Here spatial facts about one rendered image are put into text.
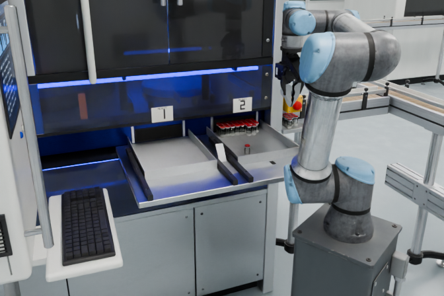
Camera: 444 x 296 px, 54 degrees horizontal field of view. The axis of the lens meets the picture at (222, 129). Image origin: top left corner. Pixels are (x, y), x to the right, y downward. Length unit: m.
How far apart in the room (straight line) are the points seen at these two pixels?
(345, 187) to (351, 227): 0.13
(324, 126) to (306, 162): 0.13
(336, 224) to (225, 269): 0.92
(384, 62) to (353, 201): 0.46
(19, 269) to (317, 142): 0.83
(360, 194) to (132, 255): 1.04
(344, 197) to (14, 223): 0.88
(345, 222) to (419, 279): 1.34
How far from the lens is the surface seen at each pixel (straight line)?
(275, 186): 2.04
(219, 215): 1.98
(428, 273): 2.72
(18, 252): 1.23
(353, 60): 1.03
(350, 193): 1.31
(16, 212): 1.17
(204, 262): 2.09
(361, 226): 1.37
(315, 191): 1.27
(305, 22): 1.39
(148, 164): 1.61
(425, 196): 2.38
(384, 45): 1.06
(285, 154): 1.66
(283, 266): 2.54
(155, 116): 1.70
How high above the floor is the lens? 1.56
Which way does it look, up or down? 21 degrees down
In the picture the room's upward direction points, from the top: straight up
